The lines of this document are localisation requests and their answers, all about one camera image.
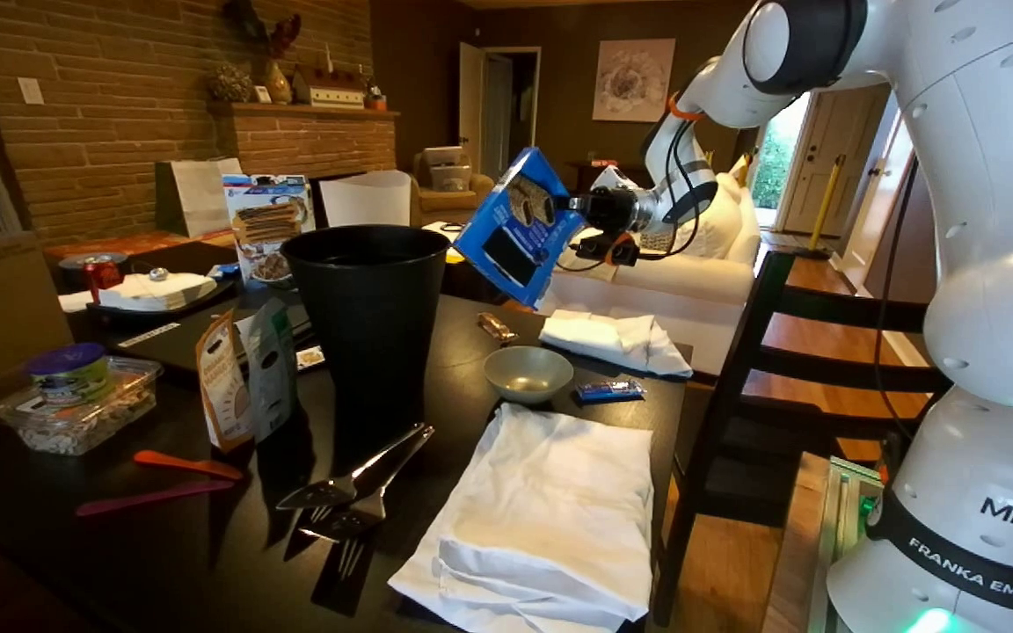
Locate white food container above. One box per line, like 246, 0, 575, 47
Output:
94, 269, 222, 317

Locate small printed card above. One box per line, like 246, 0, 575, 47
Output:
291, 340, 339, 376

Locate wooden plank stand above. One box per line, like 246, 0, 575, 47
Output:
764, 449, 895, 633

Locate small white folded cloth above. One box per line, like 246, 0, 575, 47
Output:
538, 305, 697, 384

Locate printed food carton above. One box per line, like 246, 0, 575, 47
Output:
222, 174, 320, 291

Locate orange stick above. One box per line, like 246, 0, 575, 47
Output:
128, 446, 248, 487

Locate paper shopping bag with handle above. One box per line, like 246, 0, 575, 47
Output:
0, 174, 78, 384

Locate white paper bag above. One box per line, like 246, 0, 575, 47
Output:
164, 155, 248, 241

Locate clear plastic clamshell container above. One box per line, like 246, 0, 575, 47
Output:
0, 357, 164, 462

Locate black wrist camera orange mount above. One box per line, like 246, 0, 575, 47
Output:
574, 224, 649, 272

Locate black tongs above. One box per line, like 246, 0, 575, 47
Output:
296, 430, 437, 547

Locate green-white stand-up pouch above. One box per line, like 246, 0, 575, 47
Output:
233, 296, 302, 446

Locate black plastic waste bin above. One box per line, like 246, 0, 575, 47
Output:
279, 224, 452, 462

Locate translucent white waste bin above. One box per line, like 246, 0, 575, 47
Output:
315, 168, 417, 229

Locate white stand-up pouch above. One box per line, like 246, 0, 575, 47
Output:
189, 310, 257, 459

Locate large white folded cloth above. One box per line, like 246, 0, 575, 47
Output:
388, 403, 658, 633

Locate jar with red lid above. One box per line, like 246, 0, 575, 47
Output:
56, 251, 128, 296

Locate jar with purple lid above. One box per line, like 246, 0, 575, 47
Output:
25, 340, 113, 403

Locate brown snack bar wrapper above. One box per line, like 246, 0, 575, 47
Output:
474, 298, 549, 349

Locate mantel decoration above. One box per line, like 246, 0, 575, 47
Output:
307, 50, 395, 117

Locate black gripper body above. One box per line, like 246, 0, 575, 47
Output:
580, 181, 643, 243

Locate blue cardboard snack box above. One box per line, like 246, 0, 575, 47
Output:
452, 145, 590, 310

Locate vase with dried flowers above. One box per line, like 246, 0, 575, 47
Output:
216, 0, 307, 111

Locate blue snack bar wrapper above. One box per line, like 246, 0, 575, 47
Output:
569, 373, 647, 410

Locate wood-topped brick ledge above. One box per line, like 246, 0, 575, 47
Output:
43, 224, 240, 269

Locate metal slotted spatula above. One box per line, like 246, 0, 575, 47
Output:
274, 421, 429, 519

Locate dark wooden chair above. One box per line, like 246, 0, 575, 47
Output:
658, 243, 956, 614

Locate framed wall picture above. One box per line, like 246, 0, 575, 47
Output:
590, 37, 678, 128

